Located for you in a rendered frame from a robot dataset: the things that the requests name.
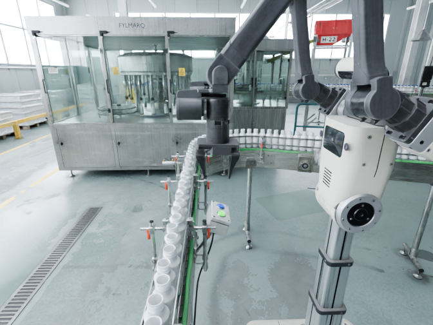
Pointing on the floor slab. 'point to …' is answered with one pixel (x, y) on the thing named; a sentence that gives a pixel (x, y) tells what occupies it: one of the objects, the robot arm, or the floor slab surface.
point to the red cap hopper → (330, 34)
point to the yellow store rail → (19, 123)
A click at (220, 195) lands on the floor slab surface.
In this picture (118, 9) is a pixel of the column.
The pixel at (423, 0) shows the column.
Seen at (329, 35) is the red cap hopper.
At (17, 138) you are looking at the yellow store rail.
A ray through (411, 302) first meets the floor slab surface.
